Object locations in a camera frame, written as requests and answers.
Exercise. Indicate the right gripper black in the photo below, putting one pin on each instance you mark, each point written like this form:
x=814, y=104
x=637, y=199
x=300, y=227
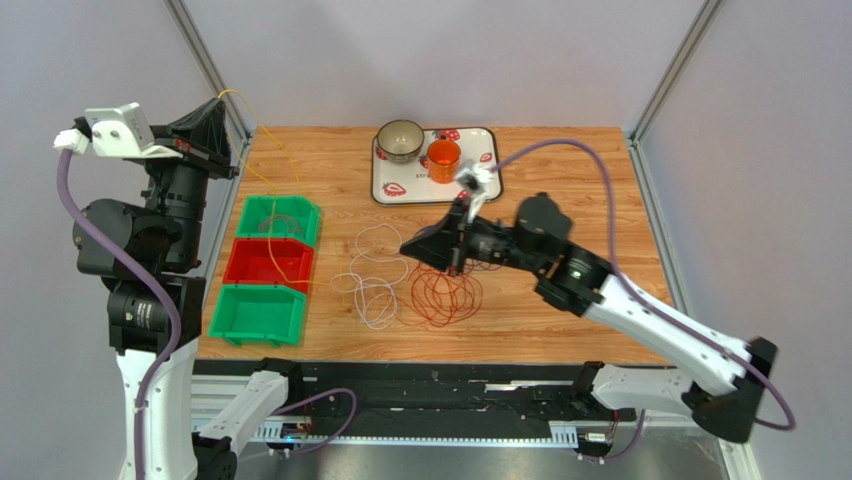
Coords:
x=456, y=246

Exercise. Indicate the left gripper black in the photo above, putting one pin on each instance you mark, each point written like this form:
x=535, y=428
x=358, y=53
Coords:
x=205, y=129

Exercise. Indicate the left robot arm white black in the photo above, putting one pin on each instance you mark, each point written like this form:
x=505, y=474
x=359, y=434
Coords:
x=145, y=255

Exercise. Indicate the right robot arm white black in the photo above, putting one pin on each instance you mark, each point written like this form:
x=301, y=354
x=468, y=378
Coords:
x=717, y=380

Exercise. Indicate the strawberry pattern white tray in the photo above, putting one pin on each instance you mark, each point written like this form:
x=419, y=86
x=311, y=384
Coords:
x=420, y=180

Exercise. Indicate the orange translucent cup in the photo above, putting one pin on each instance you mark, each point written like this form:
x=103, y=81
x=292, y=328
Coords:
x=443, y=156

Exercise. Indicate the beige ceramic bowl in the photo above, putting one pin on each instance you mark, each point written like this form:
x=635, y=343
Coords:
x=400, y=141

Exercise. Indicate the green bin far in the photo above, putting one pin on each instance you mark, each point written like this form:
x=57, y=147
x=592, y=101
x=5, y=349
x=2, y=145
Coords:
x=280, y=217

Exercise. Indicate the green bin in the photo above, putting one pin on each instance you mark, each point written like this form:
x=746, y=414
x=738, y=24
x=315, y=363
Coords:
x=280, y=217
x=258, y=314

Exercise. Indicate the red bin middle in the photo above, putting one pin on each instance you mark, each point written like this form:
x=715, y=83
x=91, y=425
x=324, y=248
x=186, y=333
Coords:
x=270, y=262

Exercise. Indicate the green bin near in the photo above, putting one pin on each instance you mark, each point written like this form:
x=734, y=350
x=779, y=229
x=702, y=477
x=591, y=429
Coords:
x=258, y=314

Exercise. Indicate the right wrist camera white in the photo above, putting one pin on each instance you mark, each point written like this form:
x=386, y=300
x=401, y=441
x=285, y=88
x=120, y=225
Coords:
x=475, y=178

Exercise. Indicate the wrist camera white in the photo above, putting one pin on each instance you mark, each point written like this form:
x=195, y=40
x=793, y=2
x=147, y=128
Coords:
x=475, y=178
x=116, y=132

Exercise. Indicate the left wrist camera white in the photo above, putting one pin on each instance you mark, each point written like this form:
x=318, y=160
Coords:
x=116, y=132

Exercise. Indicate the slotted white cable duct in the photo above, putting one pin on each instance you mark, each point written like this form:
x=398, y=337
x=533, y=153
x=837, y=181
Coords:
x=510, y=432

